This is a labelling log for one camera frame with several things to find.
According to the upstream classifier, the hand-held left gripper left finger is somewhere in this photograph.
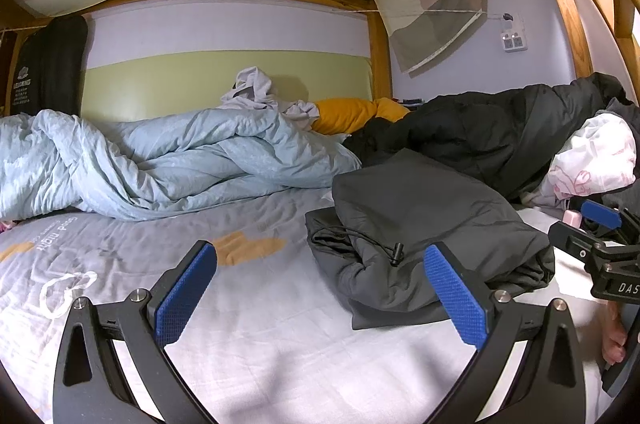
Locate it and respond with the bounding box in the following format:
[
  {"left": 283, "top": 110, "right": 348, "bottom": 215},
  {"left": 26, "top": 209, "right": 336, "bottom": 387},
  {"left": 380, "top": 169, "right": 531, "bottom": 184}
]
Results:
[{"left": 50, "top": 240, "right": 219, "bottom": 424}]

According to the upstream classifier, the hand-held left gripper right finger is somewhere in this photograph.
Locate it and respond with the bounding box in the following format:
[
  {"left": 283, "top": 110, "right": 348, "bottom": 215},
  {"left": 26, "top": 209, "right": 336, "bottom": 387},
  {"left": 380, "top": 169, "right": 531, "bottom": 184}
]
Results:
[{"left": 422, "top": 241, "right": 587, "bottom": 424}]

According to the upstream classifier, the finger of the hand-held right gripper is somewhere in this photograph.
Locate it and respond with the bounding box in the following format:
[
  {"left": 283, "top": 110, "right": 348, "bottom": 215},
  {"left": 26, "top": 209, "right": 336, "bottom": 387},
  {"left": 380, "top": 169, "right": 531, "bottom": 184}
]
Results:
[
  {"left": 547, "top": 219, "right": 608, "bottom": 266},
  {"left": 582, "top": 199, "right": 640, "bottom": 245}
]

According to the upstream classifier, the grey jacket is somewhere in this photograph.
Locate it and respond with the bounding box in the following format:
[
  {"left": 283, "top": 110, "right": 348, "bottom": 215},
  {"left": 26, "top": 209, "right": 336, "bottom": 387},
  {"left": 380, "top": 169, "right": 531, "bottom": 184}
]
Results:
[{"left": 305, "top": 149, "right": 557, "bottom": 331}]

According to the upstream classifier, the person's right hand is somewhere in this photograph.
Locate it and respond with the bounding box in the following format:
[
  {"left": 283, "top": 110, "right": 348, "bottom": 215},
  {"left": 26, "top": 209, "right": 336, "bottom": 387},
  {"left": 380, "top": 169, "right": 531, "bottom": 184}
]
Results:
[{"left": 600, "top": 304, "right": 629, "bottom": 367}]

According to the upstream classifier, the white pink printed pillow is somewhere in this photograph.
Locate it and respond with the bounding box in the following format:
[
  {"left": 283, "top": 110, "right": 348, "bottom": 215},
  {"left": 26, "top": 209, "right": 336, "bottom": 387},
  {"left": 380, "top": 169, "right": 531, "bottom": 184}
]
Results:
[{"left": 545, "top": 111, "right": 638, "bottom": 207}]

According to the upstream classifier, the light blue duvet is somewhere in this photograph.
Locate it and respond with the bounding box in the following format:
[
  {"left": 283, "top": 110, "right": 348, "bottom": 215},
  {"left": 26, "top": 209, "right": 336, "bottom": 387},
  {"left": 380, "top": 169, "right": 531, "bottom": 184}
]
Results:
[{"left": 0, "top": 107, "right": 363, "bottom": 222}]

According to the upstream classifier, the black padded jacket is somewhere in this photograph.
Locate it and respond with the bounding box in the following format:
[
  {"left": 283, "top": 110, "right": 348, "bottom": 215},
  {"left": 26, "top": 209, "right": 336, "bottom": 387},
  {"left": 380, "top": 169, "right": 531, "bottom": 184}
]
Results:
[{"left": 342, "top": 72, "right": 640, "bottom": 200}]

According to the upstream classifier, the yellow pillow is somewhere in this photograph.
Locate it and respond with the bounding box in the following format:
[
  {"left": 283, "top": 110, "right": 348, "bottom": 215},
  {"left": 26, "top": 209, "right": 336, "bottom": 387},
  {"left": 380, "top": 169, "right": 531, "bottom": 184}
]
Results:
[{"left": 310, "top": 97, "right": 411, "bottom": 135}]

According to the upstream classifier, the grey white garment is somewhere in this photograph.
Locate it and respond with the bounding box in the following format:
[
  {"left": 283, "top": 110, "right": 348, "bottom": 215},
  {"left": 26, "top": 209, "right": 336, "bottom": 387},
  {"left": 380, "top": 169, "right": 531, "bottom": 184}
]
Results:
[{"left": 220, "top": 67, "right": 321, "bottom": 125}]

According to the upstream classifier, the checked hanging curtain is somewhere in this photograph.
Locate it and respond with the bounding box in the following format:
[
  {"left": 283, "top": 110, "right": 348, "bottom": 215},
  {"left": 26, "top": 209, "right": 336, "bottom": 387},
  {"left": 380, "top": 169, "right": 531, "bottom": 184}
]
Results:
[{"left": 374, "top": 0, "right": 491, "bottom": 78}]

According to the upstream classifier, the black printed hanging garment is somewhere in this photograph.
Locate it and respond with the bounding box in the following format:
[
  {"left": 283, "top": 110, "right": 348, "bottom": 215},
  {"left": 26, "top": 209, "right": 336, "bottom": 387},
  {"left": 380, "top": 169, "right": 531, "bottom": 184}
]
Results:
[{"left": 10, "top": 14, "right": 88, "bottom": 117}]

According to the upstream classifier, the white wall power strip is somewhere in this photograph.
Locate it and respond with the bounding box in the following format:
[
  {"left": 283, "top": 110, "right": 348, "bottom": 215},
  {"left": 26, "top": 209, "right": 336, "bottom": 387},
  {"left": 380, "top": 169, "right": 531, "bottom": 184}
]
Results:
[{"left": 499, "top": 14, "right": 530, "bottom": 54}]

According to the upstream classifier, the wooden bed frame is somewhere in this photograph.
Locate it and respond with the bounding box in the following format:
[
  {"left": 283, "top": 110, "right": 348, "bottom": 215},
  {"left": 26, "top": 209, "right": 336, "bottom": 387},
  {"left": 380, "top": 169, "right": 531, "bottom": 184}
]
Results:
[{"left": 0, "top": 0, "right": 640, "bottom": 115}]

